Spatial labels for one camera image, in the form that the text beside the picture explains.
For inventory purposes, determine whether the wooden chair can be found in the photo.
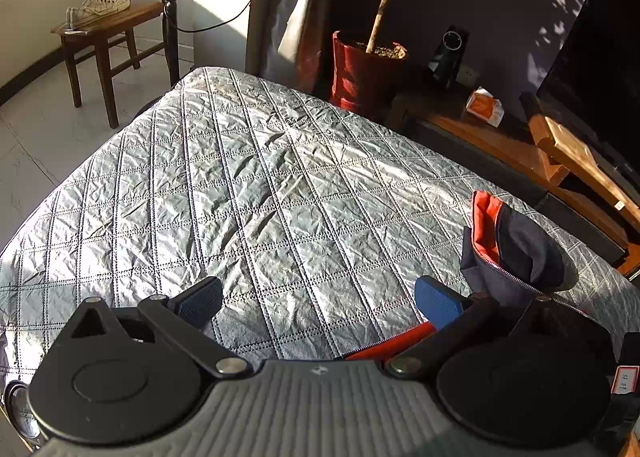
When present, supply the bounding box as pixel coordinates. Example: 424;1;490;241
50;0;168;130

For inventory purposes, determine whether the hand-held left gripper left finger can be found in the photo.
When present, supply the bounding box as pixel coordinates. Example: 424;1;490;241
70;277;253;379

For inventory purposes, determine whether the grey quilted blanket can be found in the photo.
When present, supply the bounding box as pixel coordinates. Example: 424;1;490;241
0;66;640;388

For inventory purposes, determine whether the white sneaker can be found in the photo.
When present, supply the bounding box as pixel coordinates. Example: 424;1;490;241
82;0;132;18
65;4;108;32

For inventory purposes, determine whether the red plant pot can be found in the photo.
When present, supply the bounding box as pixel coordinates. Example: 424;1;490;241
330;30;411;115

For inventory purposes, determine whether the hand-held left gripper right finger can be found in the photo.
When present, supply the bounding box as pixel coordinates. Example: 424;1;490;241
385;276;611;380

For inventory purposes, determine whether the wooden television riser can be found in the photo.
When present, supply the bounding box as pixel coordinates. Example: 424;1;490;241
527;114;640;218

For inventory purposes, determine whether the navy jacket with orange lining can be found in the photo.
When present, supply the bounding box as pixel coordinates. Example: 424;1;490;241
345;190;586;363

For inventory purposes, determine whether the orange tissue pack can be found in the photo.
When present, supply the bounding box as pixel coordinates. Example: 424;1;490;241
465;86;506;128

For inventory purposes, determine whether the black cylindrical speaker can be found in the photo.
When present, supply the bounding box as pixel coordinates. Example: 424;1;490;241
427;26;471;88

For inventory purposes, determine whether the black television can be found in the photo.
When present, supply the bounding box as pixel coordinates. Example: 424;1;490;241
535;0;640;178

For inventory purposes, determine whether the wooden television cabinet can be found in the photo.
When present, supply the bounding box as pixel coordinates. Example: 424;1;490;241
387;87;640;278

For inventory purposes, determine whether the black floor stand pole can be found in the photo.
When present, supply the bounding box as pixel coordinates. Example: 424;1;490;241
159;0;188;88

